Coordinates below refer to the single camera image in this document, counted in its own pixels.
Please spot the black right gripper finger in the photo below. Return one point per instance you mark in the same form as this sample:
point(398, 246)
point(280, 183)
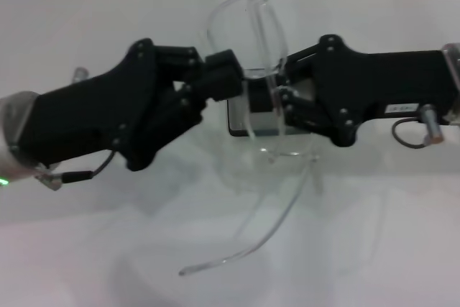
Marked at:
point(260, 98)

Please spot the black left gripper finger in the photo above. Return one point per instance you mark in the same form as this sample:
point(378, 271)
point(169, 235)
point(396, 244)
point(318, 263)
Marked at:
point(224, 80)

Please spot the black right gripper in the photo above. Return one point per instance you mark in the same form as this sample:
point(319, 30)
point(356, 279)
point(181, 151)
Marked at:
point(377, 84)

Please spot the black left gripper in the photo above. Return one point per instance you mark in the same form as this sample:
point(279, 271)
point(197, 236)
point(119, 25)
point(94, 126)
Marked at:
point(100, 116)

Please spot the black glasses case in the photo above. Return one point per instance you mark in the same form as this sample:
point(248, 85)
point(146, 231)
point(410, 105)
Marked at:
point(237, 120)

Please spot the clear plastic glasses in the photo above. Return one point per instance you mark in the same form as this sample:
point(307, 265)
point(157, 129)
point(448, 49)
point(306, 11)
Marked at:
point(266, 34)

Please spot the silver left flange connector stub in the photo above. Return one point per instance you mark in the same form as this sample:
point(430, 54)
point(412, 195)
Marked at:
point(79, 74)

